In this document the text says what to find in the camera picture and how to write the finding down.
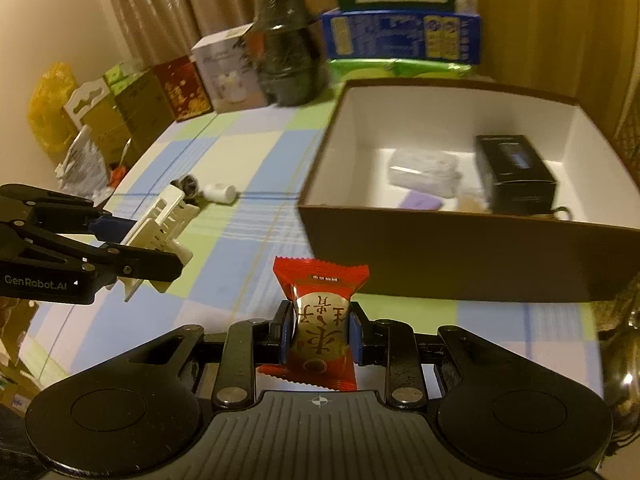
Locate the silver foil bag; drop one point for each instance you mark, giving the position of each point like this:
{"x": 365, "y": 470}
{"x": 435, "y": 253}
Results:
{"x": 82, "y": 165}

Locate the small black round part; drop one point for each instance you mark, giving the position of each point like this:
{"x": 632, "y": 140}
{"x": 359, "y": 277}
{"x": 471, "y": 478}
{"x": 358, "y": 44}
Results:
{"x": 187, "y": 185}

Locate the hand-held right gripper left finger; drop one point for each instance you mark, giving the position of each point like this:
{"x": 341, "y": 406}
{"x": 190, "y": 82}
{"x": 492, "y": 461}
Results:
{"x": 285, "y": 331}

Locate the small white bottle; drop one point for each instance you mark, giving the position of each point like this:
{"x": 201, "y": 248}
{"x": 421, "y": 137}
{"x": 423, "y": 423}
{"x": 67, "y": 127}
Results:
{"x": 218, "y": 193}

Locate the small orange item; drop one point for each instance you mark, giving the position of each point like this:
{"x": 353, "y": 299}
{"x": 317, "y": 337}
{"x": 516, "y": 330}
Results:
{"x": 116, "y": 175}

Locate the beige curtain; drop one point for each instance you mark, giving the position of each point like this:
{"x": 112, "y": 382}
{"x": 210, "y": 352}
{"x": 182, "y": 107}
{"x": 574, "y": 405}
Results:
{"x": 200, "y": 0}

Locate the olive cardboard box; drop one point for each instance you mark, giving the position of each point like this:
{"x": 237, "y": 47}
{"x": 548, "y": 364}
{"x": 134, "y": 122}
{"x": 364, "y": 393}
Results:
{"x": 145, "y": 110}

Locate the white cardboard hanger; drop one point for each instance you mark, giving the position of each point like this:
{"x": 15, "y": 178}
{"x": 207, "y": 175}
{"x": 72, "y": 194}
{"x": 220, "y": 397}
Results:
{"x": 87, "y": 102}

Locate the purple small item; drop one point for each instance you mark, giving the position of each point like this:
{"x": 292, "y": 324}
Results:
{"x": 422, "y": 201}

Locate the black product box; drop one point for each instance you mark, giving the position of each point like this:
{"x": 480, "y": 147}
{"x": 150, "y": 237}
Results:
{"x": 515, "y": 172}

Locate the brown cardboard box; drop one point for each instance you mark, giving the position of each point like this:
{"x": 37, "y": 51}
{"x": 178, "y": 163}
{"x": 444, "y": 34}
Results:
{"x": 450, "y": 260}

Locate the red patterned box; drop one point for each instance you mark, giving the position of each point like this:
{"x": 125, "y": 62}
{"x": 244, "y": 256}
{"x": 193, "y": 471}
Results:
{"x": 182, "y": 90}

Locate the red snack packet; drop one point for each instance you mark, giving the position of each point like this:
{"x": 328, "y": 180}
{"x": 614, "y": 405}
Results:
{"x": 317, "y": 325}

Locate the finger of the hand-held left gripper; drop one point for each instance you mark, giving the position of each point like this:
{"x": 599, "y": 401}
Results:
{"x": 112, "y": 226}
{"x": 145, "y": 265}

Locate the clear plastic bag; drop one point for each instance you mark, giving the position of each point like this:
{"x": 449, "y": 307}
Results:
{"x": 425, "y": 172}

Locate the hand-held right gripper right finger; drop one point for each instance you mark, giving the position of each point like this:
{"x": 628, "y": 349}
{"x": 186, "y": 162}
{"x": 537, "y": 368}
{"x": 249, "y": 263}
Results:
{"x": 356, "y": 334}

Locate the chair with quilted cushion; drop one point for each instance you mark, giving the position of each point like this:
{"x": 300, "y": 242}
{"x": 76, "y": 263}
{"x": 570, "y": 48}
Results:
{"x": 627, "y": 135}

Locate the green tissue pack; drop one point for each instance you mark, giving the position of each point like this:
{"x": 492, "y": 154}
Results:
{"x": 400, "y": 67}

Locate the yellow plastic bag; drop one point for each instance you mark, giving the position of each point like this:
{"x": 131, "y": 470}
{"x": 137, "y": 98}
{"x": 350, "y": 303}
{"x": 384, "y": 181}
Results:
{"x": 50, "y": 110}

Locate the brown cardboard carton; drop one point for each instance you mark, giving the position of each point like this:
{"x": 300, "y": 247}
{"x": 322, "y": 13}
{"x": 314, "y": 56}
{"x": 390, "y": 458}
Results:
{"x": 110, "y": 137}

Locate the checkered tablecloth desktop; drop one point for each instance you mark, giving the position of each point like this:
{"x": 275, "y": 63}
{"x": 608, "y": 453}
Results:
{"x": 240, "y": 240}

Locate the white appliance box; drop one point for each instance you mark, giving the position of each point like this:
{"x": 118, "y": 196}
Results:
{"x": 227, "y": 77}

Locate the blue printed box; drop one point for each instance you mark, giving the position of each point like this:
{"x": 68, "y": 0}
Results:
{"x": 400, "y": 35}

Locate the dark plastic-wrapped jar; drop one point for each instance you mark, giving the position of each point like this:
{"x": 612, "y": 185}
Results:
{"x": 290, "y": 55}

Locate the green and white small box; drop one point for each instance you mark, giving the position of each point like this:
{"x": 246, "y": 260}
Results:
{"x": 125, "y": 72}

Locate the metal kettle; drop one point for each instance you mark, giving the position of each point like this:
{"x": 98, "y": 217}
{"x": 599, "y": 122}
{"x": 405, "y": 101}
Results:
{"x": 622, "y": 375}

